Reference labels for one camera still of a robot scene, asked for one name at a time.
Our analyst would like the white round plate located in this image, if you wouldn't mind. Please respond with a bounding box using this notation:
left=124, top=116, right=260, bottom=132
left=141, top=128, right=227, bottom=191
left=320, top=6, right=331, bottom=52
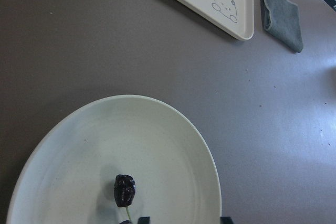
left=6, top=95, right=222, bottom=223

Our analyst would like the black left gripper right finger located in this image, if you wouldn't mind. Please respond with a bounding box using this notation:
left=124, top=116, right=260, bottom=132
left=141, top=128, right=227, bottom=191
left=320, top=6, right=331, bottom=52
left=220, top=216, right=234, bottom=224

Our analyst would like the grey folded cloth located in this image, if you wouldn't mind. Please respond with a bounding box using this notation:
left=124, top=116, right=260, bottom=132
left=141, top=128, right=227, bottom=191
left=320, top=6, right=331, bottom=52
left=262, top=0, right=303, bottom=53

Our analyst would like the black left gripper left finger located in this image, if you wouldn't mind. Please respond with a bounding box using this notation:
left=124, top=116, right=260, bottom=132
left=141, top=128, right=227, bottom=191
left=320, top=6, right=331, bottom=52
left=138, top=216, right=150, bottom=224

